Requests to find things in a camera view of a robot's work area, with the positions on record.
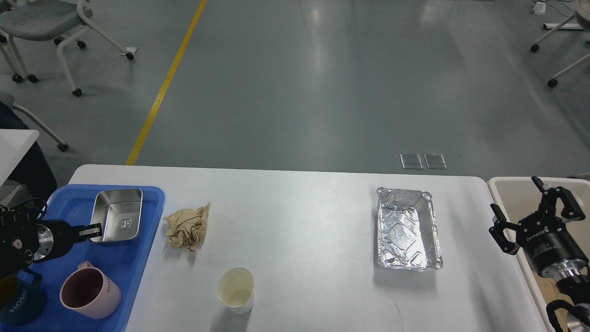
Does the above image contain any white power adapter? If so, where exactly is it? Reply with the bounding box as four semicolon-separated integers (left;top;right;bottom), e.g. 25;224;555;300
533;1;546;15

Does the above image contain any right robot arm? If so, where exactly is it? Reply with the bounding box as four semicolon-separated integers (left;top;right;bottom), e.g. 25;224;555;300
487;176;589;332

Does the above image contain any aluminium foil tray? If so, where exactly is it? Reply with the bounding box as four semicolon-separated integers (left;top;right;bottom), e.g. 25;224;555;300
376;187;443;272

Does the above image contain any beige waste bin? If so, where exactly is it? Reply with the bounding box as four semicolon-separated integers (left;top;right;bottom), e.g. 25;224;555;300
488;177;590;332

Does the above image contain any walking person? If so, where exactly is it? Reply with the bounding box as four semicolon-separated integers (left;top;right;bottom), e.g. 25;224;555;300
0;103;57;201

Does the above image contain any stainless steel rectangular container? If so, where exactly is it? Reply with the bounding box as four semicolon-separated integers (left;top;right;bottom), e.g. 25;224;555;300
90;188;143;243

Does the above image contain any white side table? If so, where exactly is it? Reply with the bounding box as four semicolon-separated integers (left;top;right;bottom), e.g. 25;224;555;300
0;130;39;184

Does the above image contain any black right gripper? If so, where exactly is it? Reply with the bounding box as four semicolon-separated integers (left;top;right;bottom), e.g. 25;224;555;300
489;176;589;278

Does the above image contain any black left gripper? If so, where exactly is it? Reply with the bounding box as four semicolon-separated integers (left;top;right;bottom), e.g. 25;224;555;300
33;220;103;261

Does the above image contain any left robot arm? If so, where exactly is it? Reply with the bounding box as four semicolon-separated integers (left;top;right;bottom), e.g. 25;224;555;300
0;198;103;278

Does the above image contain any right floor socket plate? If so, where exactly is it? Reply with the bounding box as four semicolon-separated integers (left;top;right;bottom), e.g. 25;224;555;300
424;154;448;170

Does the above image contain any pink mug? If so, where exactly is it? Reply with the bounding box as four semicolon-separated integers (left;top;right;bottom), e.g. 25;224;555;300
59;261;122;320

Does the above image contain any floor socket plate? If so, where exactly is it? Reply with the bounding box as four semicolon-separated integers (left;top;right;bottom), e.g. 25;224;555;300
424;154;448;170
400;154;424;170

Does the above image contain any crumpled brown paper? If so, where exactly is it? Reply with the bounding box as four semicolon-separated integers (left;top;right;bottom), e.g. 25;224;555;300
164;203;210;252

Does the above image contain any grey office chair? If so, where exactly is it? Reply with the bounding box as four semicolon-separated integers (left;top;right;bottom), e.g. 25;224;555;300
0;0;135;97

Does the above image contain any white chair base right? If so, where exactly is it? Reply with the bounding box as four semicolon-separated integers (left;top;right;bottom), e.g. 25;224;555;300
530;0;590;88

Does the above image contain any left floor socket plate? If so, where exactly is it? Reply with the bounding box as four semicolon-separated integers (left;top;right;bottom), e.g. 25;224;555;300
400;154;424;170

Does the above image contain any blue plastic tray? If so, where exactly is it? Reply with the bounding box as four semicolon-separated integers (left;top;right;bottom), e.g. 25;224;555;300
0;184;165;332

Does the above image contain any cream paper cup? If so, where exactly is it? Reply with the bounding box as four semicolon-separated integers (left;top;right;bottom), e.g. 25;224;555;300
216;267;255;314

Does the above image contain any dark blue mug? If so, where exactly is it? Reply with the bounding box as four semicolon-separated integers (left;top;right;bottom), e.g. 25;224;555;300
0;271;47;326

